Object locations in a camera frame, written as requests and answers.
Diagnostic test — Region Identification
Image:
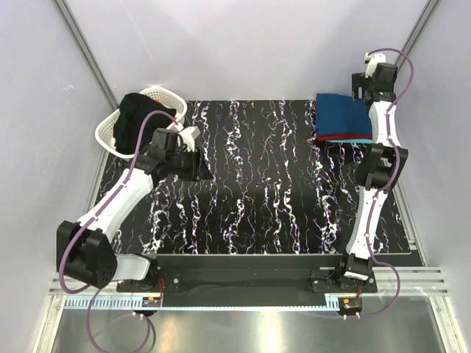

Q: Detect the white plastic laundry basket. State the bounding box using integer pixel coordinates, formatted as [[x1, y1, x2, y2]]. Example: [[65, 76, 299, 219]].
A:
[[94, 86, 188, 160]]

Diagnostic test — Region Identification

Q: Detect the red folded t shirt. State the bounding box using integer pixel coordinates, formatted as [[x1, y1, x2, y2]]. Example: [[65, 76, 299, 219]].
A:
[[313, 101, 373, 143]]

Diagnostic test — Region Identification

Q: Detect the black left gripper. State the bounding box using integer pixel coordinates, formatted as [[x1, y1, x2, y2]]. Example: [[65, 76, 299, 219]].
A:
[[166, 147, 213, 182]]

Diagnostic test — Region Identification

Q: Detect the black t shirt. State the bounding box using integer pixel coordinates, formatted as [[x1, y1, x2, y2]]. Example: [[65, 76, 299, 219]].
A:
[[113, 93, 172, 155]]

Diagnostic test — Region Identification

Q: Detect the aluminium frame rail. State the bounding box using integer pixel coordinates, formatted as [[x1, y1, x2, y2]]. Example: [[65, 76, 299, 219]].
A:
[[49, 266, 448, 295]]

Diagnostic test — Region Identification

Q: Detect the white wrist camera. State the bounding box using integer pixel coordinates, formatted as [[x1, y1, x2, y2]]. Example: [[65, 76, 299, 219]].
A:
[[364, 52, 386, 78], [179, 126, 200, 152]]

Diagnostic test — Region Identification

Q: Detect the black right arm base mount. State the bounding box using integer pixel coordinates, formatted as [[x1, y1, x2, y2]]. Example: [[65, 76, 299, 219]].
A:
[[308, 266, 378, 295]]

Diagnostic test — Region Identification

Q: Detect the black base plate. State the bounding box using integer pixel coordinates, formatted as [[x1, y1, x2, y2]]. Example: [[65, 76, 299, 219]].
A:
[[118, 254, 376, 310]]

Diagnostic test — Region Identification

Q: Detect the teal folded t shirt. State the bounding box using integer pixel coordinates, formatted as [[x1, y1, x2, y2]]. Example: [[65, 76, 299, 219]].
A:
[[327, 138, 372, 145]]

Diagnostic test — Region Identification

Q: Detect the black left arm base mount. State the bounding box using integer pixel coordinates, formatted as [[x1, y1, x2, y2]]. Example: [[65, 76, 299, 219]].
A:
[[116, 265, 183, 293]]

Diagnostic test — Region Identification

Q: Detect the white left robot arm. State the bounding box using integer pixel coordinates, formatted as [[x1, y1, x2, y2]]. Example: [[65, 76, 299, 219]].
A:
[[56, 126, 213, 293]]

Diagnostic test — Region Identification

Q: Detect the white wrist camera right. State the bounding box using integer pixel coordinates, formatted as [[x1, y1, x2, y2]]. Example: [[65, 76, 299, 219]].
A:
[[364, 52, 386, 78]]

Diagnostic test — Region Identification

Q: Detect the blue printed t shirt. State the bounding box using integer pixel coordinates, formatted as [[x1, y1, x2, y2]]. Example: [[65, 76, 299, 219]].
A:
[[315, 93, 373, 137]]

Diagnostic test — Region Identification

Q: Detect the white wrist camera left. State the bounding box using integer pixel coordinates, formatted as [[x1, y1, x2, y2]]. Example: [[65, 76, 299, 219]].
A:
[[179, 126, 200, 152]]

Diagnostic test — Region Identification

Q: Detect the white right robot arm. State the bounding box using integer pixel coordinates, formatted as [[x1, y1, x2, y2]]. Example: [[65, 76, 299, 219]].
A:
[[334, 62, 408, 292]]

